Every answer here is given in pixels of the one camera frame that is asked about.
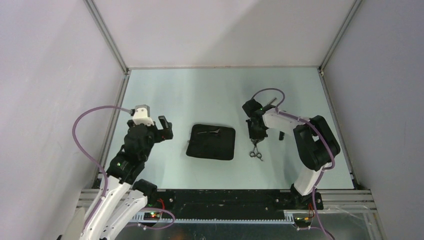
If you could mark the aluminium corner frame post left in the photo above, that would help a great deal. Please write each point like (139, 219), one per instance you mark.
(106, 34)

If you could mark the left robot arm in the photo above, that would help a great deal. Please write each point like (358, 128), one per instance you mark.
(121, 195)

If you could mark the black zip tool case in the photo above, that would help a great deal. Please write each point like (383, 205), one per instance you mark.
(208, 146)

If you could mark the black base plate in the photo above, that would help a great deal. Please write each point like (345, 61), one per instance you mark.
(228, 204)

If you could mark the aluminium corner frame post right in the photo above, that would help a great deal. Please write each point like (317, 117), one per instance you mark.
(339, 35)

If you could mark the right controller board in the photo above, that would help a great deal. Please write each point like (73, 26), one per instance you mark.
(303, 220)

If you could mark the aluminium corner frame post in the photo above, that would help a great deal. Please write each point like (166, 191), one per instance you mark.
(106, 34)
(339, 35)

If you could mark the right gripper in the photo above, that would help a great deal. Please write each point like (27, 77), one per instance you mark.
(253, 135)

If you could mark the black comb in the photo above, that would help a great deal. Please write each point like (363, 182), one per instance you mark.
(281, 136)

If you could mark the controller board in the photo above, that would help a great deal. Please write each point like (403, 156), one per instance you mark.
(303, 220)
(152, 216)

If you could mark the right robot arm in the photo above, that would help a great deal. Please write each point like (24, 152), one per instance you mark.
(316, 144)

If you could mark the silver thinning scissors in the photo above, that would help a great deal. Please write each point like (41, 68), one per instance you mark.
(272, 102)

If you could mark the left controller board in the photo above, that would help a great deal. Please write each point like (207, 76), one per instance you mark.
(152, 216)

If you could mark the aluminium front rail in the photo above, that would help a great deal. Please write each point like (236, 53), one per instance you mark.
(334, 201)

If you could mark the silver cutting scissors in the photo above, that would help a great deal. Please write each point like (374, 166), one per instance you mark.
(255, 153)

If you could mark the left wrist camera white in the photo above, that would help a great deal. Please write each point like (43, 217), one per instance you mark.
(141, 114)

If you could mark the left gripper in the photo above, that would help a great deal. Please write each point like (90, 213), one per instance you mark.
(166, 133)

